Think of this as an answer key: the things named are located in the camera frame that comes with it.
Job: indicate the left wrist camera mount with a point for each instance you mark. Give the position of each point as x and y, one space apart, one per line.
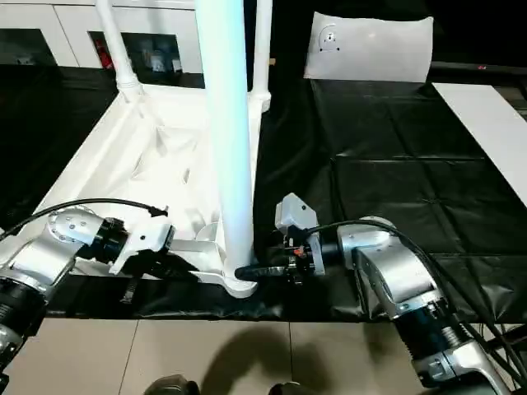
144 238

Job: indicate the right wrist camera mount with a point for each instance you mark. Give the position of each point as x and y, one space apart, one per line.
296 214

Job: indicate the white plastic table leg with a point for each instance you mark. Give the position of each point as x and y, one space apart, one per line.
226 123
261 49
119 45

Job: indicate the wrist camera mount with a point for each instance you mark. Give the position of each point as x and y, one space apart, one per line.
296 214
144 238

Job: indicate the flat white board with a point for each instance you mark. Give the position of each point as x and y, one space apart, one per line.
486 123

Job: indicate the white panel with screw holes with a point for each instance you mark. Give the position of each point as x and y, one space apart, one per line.
370 49

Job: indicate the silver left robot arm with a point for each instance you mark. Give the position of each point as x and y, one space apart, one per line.
53 247

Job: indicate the black box with gold label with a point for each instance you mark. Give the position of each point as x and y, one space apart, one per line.
288 41

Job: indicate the black bar with red light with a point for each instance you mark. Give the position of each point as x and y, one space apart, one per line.
477 66

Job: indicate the white glass-door cabinet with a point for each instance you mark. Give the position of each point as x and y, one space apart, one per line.
62 20

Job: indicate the white plastic table top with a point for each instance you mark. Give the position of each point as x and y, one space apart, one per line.
123 164

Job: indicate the dark left robot foot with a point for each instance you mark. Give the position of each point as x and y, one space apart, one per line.
173 387

